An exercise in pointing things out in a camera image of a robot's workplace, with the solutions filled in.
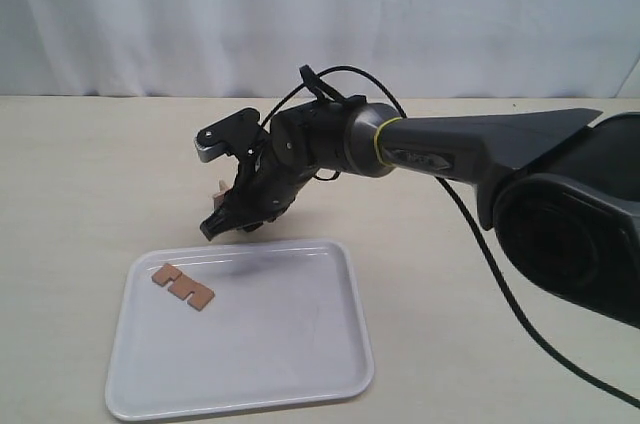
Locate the white plastic tray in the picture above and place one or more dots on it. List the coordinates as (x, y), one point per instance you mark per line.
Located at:
(286, 328)

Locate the notched wooden piece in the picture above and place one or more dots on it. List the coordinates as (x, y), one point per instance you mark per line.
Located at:
(196, 294)
(219, 195)

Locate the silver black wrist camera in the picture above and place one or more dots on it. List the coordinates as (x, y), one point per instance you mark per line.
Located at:
(232, 136)

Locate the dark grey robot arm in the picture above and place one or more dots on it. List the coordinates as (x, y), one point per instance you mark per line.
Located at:
(560, 189)

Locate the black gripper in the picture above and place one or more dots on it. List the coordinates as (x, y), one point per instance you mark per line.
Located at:
(301, 141)

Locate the white backdrop curtain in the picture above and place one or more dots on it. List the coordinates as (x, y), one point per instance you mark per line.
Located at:
(253, 48)

